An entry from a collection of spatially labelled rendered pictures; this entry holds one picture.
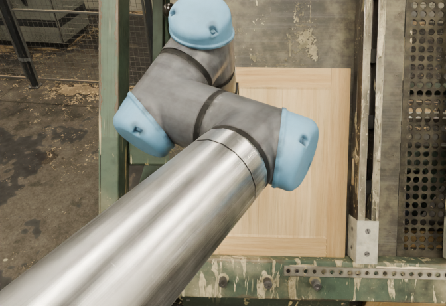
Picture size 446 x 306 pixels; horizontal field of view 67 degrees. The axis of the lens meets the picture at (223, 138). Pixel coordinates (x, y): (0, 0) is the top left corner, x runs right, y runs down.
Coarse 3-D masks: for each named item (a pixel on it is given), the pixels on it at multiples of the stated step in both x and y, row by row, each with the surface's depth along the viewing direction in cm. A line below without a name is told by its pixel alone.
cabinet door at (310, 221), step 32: (256, 96) 100; (288, 96) 100; (320, 96) 100; (320, 128) 100; (320, 160) 100; (288, 192) 101; (320, 192) 101; (256, 224) 102; (288, 224) 102; (320, 224) 101; (320, 256) 101
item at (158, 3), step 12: (156, 0) 106; (156, 12) 106; (156, 24) 107; (156, 36) 107; (156, 48) 107; (408, 144) 111; (132, 156) 107; (144, 156) 107; (168, 156) 107; (408, 156) 105; (432, 156) 105; (444, 156) 105; (408, 168) 105
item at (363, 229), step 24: (360, 0) 96; (384, 0) 93; (360, 24) 95; (384, 24) 93; (360, 48) 95; (384, 48) 93; (360, 72) 95; (360, 96) 95; (360, 120) 94; (360, 144) 94; (360, 168) 95; (360, 192) 95; (360, 216) 95; (360, 240) 96
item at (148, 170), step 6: (420, 84) 208; (426, 84) 208; (438, 84) 208; (444, 84) 208; (420, 90) 212; (144, 168) 147; (150, 168) 147; (156, 168) 147; (144, 174) 144; (150, 174) 144; (408, 204) 167; (414, 204) 167; (408, 222) 119; (414, 222) 119; (420, 222) 119; (432, 222) 119; (438, 222) 119; (414, 228) 119; (432, 228) 119; (438, 228) 119; (180, 300) 156
